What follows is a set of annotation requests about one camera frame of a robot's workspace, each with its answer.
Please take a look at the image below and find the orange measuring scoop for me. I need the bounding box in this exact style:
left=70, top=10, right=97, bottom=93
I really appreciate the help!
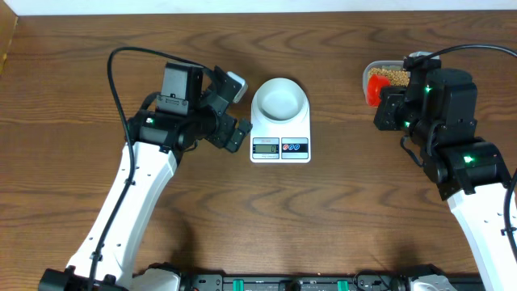
left=366, top=74, right=391, bottom=108

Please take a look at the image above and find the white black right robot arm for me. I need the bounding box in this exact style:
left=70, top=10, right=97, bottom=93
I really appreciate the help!
left=374, top=68, right=516, bottom=290

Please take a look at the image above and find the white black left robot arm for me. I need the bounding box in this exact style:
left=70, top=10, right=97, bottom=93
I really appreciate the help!
left=38, top=63, right=252, bottom=291

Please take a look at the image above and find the white digital kitchen scale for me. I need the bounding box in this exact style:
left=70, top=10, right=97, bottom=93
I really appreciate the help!
left=250, top=98, right=311, bottom=163

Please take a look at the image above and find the white round bowl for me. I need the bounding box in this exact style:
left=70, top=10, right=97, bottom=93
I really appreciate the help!
left=254, top=78, right=309, bottom=122

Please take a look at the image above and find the pile of soybeans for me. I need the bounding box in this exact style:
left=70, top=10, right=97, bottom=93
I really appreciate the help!
left=368, top=68, right=410, bottom=86

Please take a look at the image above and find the clear plastic container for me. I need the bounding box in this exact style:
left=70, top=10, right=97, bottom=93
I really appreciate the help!
left=363, top=61, right=410, bottom=108

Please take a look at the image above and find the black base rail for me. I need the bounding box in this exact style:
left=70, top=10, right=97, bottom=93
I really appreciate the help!
left=132, top=262, right=485, bottom=291

